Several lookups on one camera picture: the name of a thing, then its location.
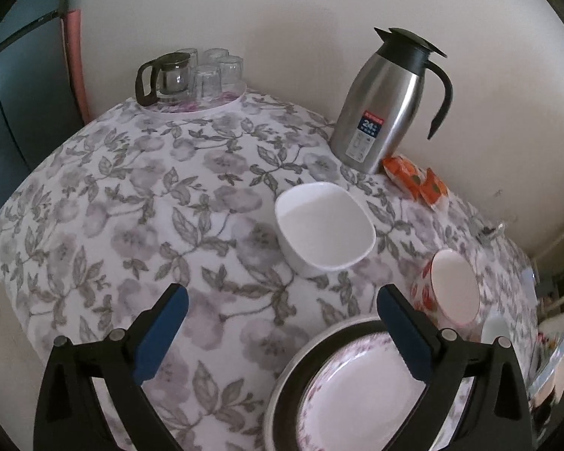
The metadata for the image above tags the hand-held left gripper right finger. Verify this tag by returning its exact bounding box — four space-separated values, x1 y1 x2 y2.
377 284 533 451

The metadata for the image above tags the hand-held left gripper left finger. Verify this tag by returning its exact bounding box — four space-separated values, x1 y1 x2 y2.
33 283 190 451

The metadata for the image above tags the red floral cup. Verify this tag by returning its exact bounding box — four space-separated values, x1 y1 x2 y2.
411 249 481 330

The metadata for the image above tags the small pink floral plate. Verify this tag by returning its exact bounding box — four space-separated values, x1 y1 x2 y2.
298 331 478 451

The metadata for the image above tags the pale blue bowl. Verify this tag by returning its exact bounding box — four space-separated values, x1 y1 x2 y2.
480 315 511 346

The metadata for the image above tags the dark metal tray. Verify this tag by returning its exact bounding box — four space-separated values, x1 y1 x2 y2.
264 317 505 451

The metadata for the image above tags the white square bowl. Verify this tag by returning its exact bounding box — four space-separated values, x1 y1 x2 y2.
274 181 377 279

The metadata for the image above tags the grey floral tablecloth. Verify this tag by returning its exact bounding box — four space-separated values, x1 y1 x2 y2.
0 90 541 451

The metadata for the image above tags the clear glass cup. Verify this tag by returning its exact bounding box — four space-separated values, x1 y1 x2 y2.
472 218 508 245

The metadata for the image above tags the orange snack packet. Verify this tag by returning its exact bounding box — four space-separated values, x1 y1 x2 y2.
420 168 450 210
382 154 428 198

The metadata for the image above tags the stainless steel thermos jug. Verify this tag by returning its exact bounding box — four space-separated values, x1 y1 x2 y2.
329 27 453 174

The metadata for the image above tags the round white floral tray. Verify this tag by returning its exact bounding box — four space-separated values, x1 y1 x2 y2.
141 82 247 114

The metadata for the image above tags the dark blue cabinet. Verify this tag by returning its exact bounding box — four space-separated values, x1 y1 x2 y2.
0 0 83 226

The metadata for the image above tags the pink foam pole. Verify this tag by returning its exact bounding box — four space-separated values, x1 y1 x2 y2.
65 9 91 125

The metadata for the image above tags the glass teapot black handle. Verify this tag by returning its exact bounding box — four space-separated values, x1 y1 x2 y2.
135 51 192 107

